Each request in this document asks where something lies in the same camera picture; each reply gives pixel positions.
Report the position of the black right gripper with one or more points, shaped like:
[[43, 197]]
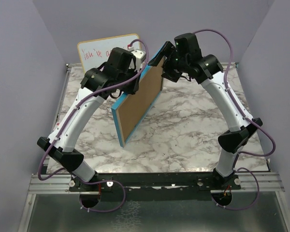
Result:
[[168, 50]]

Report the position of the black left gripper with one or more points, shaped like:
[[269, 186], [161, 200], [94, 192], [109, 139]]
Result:
[[134, 88]]

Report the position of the wooden picture frame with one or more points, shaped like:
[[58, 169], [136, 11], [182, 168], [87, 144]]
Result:
[[118, 125]]

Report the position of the brown frame backing board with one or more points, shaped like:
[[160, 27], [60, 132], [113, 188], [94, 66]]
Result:
[[142, 101]]

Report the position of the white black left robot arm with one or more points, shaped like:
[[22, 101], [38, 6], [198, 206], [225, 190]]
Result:
[[121, 72]]

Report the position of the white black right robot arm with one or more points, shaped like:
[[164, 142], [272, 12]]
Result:
[[209, 73]]

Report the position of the yellow framed whiteboard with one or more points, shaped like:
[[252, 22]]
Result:
[[93, 53]]

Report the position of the aluminium table edge rail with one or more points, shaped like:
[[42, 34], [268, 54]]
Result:
[[60, 113]]

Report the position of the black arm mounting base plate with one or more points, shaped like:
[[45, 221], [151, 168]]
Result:
[[154, 186]]

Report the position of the front aluminium rail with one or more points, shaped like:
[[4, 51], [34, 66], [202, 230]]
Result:
[[268, 182]]

